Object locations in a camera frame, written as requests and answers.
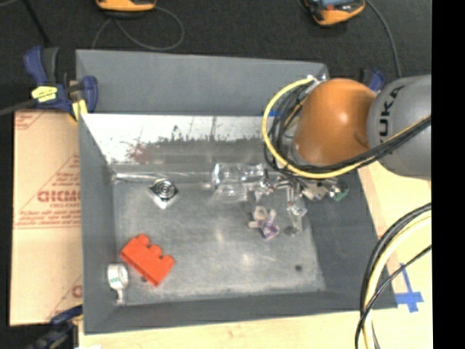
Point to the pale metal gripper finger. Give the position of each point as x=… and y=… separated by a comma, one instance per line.
x=264, y=187
x=296, y=211

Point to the purple and white toy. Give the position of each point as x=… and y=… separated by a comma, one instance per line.
x=266, y=226

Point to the grey metal bin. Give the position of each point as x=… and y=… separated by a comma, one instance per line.
x=218, y=253

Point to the clear square glass dish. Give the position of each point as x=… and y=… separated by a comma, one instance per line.
x=162, y=192

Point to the orange toy building brick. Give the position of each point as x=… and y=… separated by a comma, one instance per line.
x=147, y=258

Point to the white roll with green print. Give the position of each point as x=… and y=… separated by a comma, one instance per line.
x=117, y=275

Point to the brown cardboard board red print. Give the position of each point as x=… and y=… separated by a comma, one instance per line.
x=43, y=195

